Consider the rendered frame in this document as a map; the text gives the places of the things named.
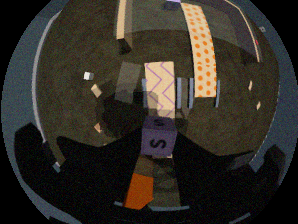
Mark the purple labelled cube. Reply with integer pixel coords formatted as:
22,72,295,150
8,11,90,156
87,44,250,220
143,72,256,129
141,116,177,157

